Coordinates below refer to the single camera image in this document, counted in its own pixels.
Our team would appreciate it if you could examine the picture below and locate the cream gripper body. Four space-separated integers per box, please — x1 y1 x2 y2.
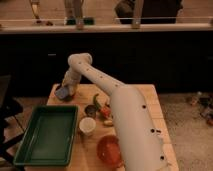
62 69 80 96

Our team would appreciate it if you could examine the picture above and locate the grey-blue sponge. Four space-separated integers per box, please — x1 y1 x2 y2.
54 85 69 100

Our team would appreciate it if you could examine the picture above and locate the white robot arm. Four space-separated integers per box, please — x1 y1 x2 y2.
63 53 171 171

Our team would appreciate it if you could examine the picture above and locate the purple bowl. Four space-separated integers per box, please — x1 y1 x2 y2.
61 85 75 101

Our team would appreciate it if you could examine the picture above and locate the orange bowl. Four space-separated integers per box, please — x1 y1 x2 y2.
96 135 123 169

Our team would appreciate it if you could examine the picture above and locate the green chili pepper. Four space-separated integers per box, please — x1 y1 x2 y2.
93 94 101 111

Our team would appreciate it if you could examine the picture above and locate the small dark metal cup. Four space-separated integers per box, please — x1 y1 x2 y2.
85 105 96 118

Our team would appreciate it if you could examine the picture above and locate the red toy vegetable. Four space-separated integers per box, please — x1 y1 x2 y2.
100 106 111 118

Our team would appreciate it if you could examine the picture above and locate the white cup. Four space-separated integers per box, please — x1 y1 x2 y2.
79 117 96 136

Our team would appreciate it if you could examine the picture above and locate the small tan toy food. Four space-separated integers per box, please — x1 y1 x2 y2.
103 120 113 126

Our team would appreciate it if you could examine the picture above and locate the green plastic tray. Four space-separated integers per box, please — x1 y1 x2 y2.
13 105 78 167

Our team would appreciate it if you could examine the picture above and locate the dark chair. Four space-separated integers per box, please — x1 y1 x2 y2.
0 75 23 164

